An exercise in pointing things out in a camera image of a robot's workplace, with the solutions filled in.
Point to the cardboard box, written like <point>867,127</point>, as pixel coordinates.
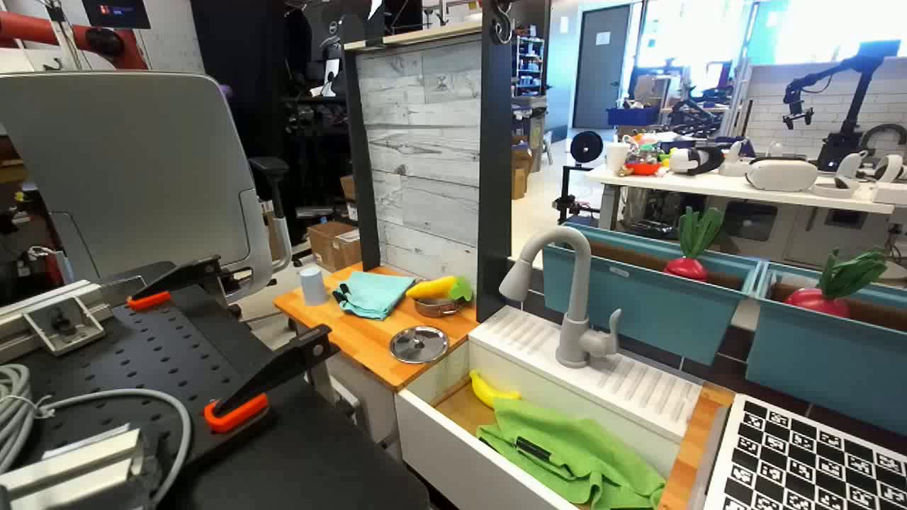
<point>336,243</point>

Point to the small wooden top table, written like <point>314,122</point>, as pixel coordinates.
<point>357,334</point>

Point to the small brown bowl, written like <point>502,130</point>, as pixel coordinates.
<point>436,307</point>

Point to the green cloth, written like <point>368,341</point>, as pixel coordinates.
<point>567,453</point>

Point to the green toy vegetable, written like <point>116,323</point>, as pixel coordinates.
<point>462,289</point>

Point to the red pipe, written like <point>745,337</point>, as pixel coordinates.
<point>66,34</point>

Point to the black filament spool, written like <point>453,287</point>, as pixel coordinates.
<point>585,144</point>

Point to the small metal bowl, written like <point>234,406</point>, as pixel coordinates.
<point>418,344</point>

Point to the black white calibration checkerboard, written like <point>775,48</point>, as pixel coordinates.
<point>812,463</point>

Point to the white work table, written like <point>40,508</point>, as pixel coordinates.
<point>755,187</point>

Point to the grey door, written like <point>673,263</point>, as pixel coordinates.
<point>602,66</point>

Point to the grey plastic cup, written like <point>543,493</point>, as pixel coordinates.
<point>312,284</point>

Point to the black orange bar clamp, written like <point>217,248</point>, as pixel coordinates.
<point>272,372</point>
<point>174,284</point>

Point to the blue cloth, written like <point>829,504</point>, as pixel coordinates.
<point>373,294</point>

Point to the dark monitor screen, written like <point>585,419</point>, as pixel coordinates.
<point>115,11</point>

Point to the black metal frame post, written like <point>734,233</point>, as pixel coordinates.
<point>493,158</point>

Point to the grey toy faucet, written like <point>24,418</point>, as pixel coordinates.
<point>572,300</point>

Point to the yellow toy banana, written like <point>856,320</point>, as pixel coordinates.
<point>489,388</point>

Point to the black camera arm stand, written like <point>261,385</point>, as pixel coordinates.
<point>840,88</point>

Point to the blue planter bin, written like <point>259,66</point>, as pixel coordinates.
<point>653,299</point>
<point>830,354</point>

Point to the white toy sink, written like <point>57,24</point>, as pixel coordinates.
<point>567,364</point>

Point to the aluminium extrusion rail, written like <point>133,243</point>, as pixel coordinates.
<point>57,316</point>

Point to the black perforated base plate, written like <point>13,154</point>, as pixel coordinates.
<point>142,358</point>

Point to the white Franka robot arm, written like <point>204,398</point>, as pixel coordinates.
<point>132,170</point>

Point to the colourful toy pile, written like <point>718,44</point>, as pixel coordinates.
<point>640,158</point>

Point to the red toy radish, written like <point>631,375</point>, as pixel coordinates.
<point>836,284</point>
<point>694,248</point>

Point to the yellow toy corn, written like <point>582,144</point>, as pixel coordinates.
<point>432,287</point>

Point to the wooden counter board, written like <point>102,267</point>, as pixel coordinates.
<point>694,442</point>

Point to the black equipment stand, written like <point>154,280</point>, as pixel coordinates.
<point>567,192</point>

